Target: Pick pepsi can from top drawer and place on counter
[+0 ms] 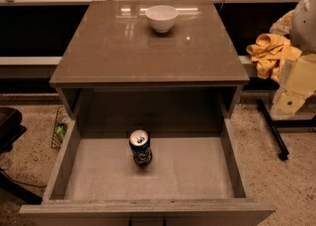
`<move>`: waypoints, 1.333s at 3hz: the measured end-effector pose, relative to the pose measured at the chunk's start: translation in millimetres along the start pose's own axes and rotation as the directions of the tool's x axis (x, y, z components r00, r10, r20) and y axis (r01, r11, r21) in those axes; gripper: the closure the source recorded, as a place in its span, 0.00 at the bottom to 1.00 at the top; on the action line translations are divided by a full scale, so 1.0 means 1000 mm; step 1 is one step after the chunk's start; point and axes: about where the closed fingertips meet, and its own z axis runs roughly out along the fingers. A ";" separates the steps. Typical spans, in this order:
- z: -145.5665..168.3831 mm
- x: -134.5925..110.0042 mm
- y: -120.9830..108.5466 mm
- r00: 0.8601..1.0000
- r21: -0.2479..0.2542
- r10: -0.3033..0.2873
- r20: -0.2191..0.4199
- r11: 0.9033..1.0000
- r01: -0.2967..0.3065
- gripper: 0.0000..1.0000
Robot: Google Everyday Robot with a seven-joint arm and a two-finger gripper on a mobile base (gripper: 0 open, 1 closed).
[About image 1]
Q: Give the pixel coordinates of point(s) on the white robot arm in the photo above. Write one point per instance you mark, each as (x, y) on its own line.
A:
(297, 78)

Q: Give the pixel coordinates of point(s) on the black metal floor stand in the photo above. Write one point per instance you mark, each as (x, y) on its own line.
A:
(276, 125)

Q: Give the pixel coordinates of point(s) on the open grey top drawer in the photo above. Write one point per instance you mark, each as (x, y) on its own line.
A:
(193, 179)

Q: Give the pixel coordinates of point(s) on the black chair base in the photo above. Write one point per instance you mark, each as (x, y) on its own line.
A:
(11, 129)

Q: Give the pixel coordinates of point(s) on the wire mesh basket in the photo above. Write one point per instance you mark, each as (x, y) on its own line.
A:
(61, 117)

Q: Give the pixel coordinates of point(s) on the green object in basket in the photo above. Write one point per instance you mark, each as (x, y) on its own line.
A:
(60, 131)

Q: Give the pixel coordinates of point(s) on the white ceramic bowl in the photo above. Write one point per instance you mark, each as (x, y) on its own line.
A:
(161, 18)

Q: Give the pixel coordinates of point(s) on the crumpled yellow cloth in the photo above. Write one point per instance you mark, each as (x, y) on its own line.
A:
(272, 50)

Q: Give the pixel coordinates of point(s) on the blue pepsi can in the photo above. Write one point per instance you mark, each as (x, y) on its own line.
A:
(139, 143)

